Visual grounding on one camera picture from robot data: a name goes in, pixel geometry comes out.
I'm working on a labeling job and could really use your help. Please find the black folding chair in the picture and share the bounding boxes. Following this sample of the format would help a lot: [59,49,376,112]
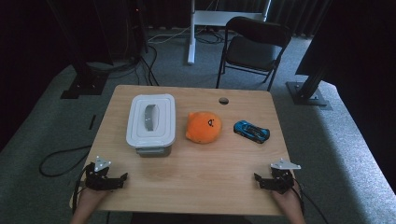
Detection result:
[216,16,293,92]

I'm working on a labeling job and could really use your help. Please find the white floor cable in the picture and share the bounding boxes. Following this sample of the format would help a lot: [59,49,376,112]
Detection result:
[147,25,191,44]

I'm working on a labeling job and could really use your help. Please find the bundle of black floor cables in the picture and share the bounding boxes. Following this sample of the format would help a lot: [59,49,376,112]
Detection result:
[106,45,161,87]

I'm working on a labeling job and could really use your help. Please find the black floor cable loop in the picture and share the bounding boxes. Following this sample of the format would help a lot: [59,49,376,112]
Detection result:
[38,145,93,178]

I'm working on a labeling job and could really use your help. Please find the dark equipment rack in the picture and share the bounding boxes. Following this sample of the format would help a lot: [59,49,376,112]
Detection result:
[92,0,149,65]

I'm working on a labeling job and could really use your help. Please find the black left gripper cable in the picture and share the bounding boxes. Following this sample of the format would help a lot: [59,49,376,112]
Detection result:
[71,162,94,216]

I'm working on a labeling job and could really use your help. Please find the person's left hand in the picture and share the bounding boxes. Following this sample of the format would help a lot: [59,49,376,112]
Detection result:
[77,187,110,213]

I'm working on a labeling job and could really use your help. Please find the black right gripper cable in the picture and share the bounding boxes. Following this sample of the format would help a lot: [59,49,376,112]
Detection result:
[291,177,330,224]

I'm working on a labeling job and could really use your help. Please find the black metal stand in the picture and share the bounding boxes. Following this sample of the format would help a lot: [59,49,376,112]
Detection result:
[46,0,110,100]
[286,63,332,111]

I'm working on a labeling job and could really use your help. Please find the white desk frame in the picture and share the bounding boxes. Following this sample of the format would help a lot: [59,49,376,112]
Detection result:
[186,0,273,65]

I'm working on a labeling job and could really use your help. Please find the orange plush toy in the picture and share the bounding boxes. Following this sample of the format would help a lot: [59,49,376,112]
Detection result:
[185,110,223,145]

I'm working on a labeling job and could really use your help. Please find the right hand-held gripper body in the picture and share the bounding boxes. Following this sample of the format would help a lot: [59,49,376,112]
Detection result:
[267,158,302,195]

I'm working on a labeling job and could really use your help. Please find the blue toy car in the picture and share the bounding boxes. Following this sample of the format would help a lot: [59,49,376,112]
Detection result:
[233,119,271,145]

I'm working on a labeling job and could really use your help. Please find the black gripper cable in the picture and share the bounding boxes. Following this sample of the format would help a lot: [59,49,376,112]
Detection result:
[71,162,94,216]
[291,177,330,224]

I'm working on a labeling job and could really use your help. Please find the dark curtain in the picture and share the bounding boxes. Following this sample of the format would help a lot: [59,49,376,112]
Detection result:
[136,0,332,37]

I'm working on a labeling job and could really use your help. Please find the person's right hand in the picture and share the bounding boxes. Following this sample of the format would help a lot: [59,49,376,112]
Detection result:
[271,187,303,217]

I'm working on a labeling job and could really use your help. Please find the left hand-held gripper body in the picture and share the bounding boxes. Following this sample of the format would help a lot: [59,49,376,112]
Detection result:
[84,156,117,191]

